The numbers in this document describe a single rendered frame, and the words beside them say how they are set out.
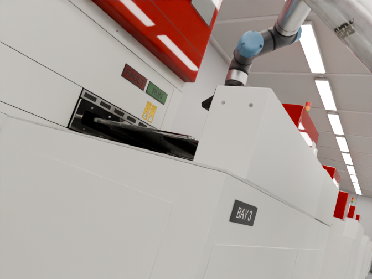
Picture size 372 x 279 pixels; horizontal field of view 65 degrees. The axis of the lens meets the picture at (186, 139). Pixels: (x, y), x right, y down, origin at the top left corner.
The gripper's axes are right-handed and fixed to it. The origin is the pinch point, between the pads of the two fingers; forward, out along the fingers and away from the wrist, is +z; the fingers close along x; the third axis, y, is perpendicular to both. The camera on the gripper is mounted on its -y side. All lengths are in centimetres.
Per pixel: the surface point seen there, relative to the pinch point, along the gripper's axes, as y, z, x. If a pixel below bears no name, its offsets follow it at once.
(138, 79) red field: -19.7, -11.2, -25.7
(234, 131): 44, 10, -40
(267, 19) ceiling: -118, -175, 141
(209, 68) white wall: -222, -146, 171
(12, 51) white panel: -10, 2, -64
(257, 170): 47, 15, -36
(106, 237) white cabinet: 34, 31, -49
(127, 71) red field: -18.3, -11.1, -31.3
